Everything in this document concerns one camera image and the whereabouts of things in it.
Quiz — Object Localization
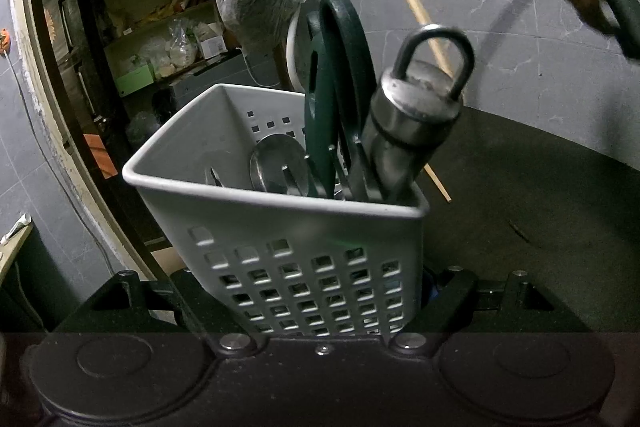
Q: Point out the dark wooden door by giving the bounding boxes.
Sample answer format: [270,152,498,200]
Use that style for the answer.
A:
[34,0,167,249]

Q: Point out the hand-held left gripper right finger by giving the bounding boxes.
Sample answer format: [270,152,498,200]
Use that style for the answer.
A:
[389,264,588,354]

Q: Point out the small white box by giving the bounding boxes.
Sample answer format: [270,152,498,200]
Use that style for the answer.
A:
[197,34,226,58]

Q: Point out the green handled scissors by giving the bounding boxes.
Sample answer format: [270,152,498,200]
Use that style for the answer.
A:
[303,0,379,204]

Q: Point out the wooden storage shelf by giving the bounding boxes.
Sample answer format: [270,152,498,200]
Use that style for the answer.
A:
[81,0,237,98]

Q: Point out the white tube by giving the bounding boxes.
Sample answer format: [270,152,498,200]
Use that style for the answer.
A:
[0,214,34,246]

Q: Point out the beige door frame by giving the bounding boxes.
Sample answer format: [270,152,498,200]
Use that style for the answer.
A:
[4,0,167,279]

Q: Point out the white perforated plastic basket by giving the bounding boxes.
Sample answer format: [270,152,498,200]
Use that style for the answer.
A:
[122,83,431,339]

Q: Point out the green box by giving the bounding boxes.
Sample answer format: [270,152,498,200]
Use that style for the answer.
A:
[115,64,155,98]

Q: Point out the grey metal cabinet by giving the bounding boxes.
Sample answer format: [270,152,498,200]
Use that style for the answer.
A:
[167,51,292,108]

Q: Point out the metal peeler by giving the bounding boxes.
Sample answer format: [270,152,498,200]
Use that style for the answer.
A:
[349,24,476,204]

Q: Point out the clear bag of food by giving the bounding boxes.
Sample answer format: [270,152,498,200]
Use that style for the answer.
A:
[164,19,199,68]

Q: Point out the orange patterned cloth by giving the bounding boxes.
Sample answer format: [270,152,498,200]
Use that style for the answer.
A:
[82,134,119,180]

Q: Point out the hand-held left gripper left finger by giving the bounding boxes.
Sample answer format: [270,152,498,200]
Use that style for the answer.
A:
[65,271,261,354]

